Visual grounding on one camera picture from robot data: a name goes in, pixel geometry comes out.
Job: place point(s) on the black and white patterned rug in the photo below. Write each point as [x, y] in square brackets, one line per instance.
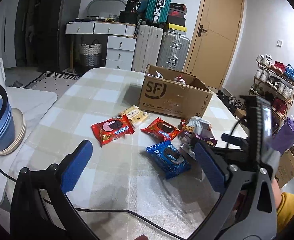
[51, 80]

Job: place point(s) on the black printed bag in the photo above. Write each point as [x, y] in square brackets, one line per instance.
[133, 5]

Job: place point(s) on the teal suitcase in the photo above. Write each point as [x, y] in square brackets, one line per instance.
[157, 5]

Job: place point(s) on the white marble side table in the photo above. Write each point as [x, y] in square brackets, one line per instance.
[34, 100]

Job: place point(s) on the yellow and black shoe box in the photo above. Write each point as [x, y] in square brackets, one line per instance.
[176, 28]

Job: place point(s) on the white dresser with drawers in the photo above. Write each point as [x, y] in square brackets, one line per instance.
[119, 45]

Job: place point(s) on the grey slipper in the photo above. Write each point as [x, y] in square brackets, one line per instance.
[19, 83]

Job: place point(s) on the purple plastic bag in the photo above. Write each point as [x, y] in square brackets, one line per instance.
[287, 132]

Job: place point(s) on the woven grey and white basket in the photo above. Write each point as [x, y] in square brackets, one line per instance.
[90, 55]

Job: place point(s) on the wooden door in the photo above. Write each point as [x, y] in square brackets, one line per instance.
[217, 30]

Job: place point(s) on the wooden shoe rack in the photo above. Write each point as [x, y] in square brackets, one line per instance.
[292, 97]

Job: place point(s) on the pile of dark shoes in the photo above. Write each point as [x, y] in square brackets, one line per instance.
[227, 100]

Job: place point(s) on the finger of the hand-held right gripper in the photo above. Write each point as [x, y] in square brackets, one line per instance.
[237, 156]
[233, 139]

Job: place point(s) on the printed cardboard carton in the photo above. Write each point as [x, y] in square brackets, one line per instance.
[287, 167]

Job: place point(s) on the white wardrobe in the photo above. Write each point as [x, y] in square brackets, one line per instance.
[1, 30]

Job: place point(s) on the beige plate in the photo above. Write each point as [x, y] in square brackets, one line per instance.
[14, 147]
[18, 122]

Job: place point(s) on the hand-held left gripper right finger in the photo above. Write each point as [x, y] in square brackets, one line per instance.
[209, 167]

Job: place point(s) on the blue cookie packet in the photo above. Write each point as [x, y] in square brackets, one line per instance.
[168, 158]

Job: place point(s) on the red and black shoe box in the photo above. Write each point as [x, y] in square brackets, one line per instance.
[177, 14]

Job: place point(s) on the plain black shoe box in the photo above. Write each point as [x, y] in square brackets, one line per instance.
[176, 21]

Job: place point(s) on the purple snack packet yellow print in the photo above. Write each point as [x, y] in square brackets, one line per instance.
[208, 140]

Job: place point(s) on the beige suitcase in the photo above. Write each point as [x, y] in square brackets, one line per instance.
[147, 50]

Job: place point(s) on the red cookie packet pink cream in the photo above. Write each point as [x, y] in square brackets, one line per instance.
[112, 130]

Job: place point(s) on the silver suitcase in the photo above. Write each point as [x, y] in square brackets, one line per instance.
[173, 52]

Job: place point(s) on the white cookie packet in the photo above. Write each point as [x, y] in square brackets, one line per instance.
[134, 115]

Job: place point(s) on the brown cardboard box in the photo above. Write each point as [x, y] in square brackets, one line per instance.
[172, 97]

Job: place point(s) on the person's right forearm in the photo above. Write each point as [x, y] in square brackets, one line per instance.
[288, 210]

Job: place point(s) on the white snack packet red edges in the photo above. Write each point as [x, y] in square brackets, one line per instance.
[200, 126]

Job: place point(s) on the small white basket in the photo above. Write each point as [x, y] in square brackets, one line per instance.
[112, 17]

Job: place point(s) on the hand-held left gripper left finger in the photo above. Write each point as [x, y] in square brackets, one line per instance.
[78, 165]

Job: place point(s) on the red cookie packet chocolate cream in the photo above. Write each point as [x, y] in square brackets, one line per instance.
[160, 128]

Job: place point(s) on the dark grey refrigerator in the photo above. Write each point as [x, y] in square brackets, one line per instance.
[59, 25]

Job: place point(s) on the white light switch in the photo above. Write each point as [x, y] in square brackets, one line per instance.
[279, 43]

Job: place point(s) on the grey arched mirror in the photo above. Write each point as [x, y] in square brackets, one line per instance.
[90, 7]

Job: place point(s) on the checked tablecloth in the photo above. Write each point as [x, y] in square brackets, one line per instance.
[99, 97]

